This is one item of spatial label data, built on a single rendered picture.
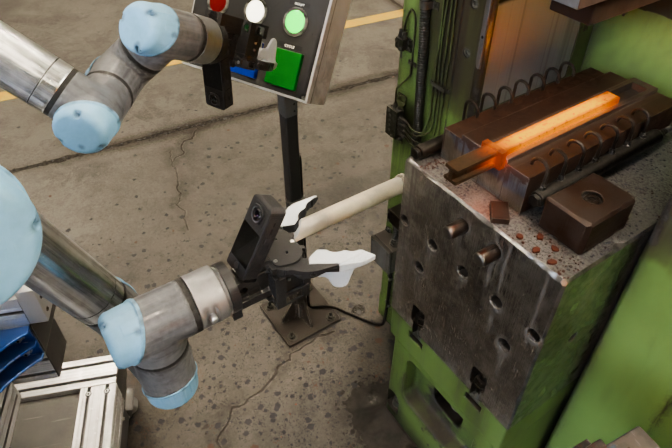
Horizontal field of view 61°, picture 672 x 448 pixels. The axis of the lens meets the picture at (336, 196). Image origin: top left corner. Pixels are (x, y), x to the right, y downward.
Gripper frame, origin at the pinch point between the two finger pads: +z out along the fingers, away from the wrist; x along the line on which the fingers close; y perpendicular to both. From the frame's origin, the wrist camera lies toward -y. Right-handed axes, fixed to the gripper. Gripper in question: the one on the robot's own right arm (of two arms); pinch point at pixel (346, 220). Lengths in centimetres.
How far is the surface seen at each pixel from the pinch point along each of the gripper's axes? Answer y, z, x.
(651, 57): -2, 79, -4
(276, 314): 99, 15, -62
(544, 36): -5, 63, -19
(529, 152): 0.7, 36.0, 2.7
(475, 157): -1.2, 25.3, 0.3
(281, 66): -1.2, 14.5, -44.2
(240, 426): 100, -12, -33
